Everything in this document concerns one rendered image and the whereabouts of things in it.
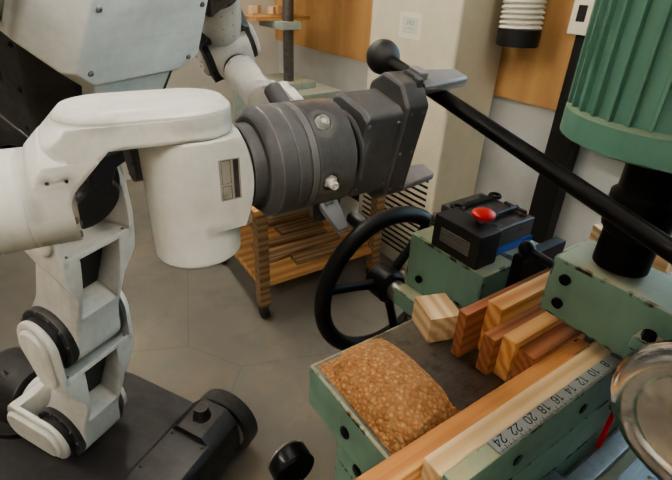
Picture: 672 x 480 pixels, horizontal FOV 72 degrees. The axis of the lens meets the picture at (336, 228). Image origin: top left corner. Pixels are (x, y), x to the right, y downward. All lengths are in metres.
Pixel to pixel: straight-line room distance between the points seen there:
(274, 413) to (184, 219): 1.37
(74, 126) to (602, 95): 0.38
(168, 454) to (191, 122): 1.15
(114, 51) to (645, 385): 0.62
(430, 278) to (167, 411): 1.01
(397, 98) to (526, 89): 1.68
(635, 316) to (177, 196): 0.42
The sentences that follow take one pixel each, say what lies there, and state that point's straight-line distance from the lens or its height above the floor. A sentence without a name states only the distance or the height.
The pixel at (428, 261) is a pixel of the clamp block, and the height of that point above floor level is 0.93.
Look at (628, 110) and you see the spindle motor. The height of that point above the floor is 1.20.
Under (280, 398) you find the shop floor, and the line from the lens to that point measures 1.71.
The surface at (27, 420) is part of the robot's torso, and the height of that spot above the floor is 0.32.
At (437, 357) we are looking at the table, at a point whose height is 0.90.
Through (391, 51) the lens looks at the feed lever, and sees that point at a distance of 0.50.
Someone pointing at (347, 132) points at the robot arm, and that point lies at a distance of 0.37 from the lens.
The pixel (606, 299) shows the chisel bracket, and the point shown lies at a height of 1.02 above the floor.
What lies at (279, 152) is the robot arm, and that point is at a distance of 0.34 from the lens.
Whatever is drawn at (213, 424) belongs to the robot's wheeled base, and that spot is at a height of 0.21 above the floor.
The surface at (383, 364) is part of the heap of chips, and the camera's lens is 0.49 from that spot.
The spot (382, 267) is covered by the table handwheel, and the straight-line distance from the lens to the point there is 0.81.
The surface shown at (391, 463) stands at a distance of 0.42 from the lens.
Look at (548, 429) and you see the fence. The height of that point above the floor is 0.94.
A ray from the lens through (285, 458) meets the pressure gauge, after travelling 0.73.
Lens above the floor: 1.28
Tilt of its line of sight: 29 degrees down
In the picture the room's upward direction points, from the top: 3 degrees clockwise
